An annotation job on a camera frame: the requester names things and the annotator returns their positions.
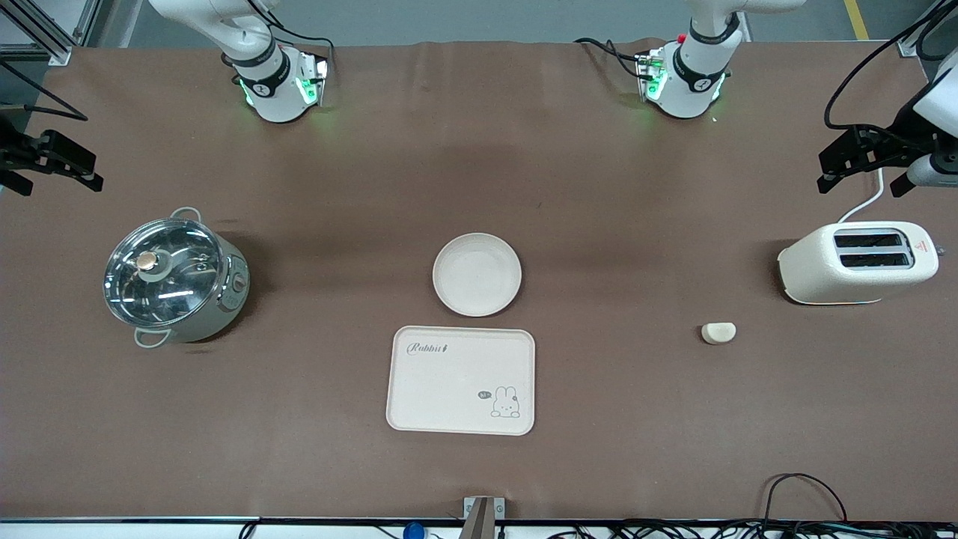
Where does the brown table cover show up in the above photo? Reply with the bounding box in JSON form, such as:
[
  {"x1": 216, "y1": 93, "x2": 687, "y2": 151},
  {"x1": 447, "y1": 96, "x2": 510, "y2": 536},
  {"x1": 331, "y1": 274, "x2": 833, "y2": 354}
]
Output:
[{"x1": 0, "y1": 37, "x2": 958, "y2": 523}]

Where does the white toaster power cord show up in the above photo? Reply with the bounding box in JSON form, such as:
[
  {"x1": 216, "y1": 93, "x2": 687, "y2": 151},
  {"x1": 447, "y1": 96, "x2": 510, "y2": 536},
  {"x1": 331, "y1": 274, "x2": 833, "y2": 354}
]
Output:
[{"x1": 837, "y1": 168, "x2": 885, "y2": 224}]

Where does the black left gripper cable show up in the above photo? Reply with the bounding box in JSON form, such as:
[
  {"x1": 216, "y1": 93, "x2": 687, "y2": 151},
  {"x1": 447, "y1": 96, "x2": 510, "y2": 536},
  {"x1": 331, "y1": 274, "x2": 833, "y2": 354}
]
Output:
[{"x1": 823, "y1": 0, "x2": 958, "y2": 133}]

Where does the cream two-slot toaster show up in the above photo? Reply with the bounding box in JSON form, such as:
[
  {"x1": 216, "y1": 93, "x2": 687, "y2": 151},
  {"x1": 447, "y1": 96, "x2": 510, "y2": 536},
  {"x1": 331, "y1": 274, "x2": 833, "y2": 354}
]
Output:
[{"x1": 777, "y1": 221, "x2": 945, "y2": 306}]

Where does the black arm base cable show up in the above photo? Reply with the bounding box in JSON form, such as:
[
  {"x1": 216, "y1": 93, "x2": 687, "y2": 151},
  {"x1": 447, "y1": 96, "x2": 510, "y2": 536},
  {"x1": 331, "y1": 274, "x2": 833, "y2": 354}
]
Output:
[
  {"x1": 245, "y1": 0, "x2": 336, "y2": 59},
  {"x1": 574, "y1": 37, "x2": 646, "y2": 80}
]

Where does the black right arm base cable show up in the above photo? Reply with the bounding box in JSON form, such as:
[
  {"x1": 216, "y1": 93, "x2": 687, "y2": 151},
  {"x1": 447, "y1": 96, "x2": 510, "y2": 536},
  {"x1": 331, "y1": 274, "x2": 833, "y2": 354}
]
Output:
[{"x1": 245, "y1": 0, "x2": 336, "y2": 59}]

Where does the cream rabbit print tray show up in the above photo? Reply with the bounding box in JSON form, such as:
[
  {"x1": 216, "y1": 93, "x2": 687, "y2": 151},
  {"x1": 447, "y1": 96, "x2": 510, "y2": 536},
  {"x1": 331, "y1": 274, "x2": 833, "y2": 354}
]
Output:
[{"x1": 385, "y1": 326, "x2": 537, "y2": 436}]

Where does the black left arm base cable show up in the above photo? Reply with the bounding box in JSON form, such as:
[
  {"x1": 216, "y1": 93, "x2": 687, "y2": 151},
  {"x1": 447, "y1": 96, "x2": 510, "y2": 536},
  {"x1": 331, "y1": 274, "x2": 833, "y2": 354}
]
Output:
[{"x1": 574, "y1": 37, "x2": 646, "y2": 80}]

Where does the grey metal camera bracket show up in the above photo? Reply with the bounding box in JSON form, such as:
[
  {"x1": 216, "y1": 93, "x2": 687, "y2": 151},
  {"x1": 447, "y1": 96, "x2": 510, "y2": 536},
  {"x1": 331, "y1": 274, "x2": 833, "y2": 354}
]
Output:
[{"x1": 463, "y1": 496, "x2": 505, "y2": 539}]

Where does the black looped cable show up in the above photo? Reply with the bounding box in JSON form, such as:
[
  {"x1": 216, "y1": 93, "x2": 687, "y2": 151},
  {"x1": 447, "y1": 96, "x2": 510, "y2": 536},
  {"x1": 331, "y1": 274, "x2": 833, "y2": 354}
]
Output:
[{"x1": 762, "y1": 472, "x2": 848, "y2": 525}]

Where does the aluminium frame profile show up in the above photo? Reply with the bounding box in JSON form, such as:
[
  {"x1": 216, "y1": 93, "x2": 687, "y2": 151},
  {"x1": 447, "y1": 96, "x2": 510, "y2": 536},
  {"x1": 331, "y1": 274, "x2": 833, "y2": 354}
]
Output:
[
  {"x1": 0, "y1": 0, "x2": 102, "y2": 67},
  {"x1": 897, "y1": 0, "x2": 958, "y2": 59}
]

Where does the black cable bundle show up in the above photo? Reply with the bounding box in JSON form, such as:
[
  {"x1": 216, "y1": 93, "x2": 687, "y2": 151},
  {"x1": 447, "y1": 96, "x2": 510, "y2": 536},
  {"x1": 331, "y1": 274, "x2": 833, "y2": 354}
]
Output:
[{"x1": 545, "y1": 519, "x2": 958, "y2": 539}]

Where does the round cream plate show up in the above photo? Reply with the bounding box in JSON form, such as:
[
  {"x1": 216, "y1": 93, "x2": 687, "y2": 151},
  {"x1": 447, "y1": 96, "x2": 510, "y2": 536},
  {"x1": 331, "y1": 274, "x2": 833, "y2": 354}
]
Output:
[{"x1": 432, "y1": 233, "x2": 523, "y2": 317}]

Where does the steel pot with glass lid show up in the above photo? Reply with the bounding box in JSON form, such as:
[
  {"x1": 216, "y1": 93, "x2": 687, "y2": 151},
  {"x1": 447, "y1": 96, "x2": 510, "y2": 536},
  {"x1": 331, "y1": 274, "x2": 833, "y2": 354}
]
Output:
[{"x1": 103, "y1": 207, "x2": 251, "y2": 350}]

